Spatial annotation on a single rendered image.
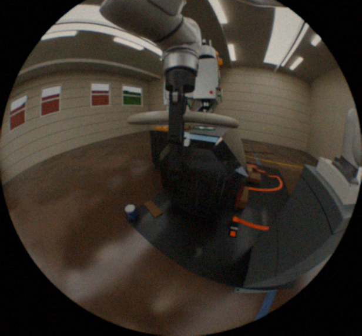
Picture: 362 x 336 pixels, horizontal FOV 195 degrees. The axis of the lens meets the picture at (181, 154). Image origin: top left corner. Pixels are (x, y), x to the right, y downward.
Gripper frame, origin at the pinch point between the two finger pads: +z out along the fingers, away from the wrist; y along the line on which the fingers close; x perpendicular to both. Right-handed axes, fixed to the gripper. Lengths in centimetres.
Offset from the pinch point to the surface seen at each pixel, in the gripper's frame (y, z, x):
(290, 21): 76, -329, -242
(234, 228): 32, 76, -50
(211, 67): 70, -65, -19
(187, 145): 47.1, 6.8, -0.7
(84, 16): 43, -308, 245
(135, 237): 18, 85, 38
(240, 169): 36, 18, -38
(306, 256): -27, 25, -48
